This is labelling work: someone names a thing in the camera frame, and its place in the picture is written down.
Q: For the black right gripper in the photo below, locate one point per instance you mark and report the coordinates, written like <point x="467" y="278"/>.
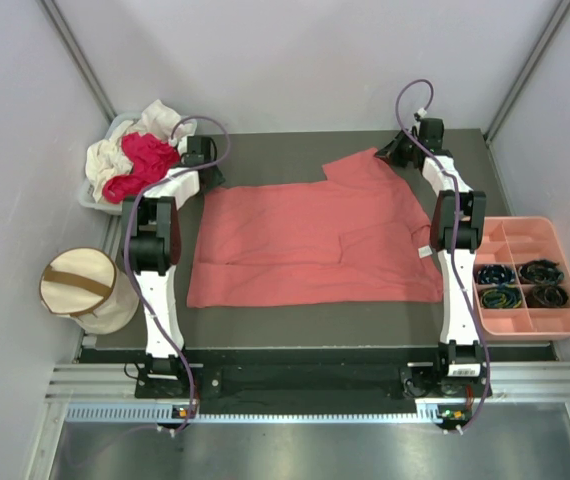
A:
<point x="390" y="153"/>

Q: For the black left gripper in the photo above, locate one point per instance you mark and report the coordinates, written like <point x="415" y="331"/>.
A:
<point x="213" y="181"/>

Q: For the salmon pink t-shirt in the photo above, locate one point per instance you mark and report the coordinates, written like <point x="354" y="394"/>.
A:
<point x="355" y="236"/>

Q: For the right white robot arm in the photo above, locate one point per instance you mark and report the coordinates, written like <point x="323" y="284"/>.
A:
<point x="455" y="236"/>

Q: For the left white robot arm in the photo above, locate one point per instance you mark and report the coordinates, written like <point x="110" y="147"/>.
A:
<point x="152" y="251"/>

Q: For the magenta t-shirt in bin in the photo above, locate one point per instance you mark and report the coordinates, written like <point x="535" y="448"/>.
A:
<point x="151" y="159"/>

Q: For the cream t-shirt in bin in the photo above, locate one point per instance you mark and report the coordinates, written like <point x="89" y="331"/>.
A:
<point x="105" y="158"/>

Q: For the pink divided organizer tray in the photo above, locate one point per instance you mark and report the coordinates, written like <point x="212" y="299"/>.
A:
<point x="522" y="281"/>

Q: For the blue patterned coiled item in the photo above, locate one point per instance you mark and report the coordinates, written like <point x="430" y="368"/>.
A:
<point x="495" y="274"/>

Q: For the dark coiled item back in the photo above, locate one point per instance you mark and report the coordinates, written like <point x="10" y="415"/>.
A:
<point x="541" y="272"/>

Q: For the dark coiled item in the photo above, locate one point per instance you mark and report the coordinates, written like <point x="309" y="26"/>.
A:
<point x="541" y="272"/>
<point x="547" y="297"/>

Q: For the round cream fabric basket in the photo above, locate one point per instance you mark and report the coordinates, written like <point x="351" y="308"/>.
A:
<point x="86" y="286"/>

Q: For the yellow blue coiled item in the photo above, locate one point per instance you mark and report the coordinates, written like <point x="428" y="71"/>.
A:
<point x="501" y="297"/>

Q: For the dark coiled item front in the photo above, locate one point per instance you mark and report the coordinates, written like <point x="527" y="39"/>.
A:
<point x="547" y="297"/>

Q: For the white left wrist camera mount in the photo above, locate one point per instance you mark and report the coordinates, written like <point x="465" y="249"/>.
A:
<point x="180" y="144"/>

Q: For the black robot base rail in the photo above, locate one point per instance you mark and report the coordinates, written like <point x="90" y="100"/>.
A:
<point x="313" y="381"/>

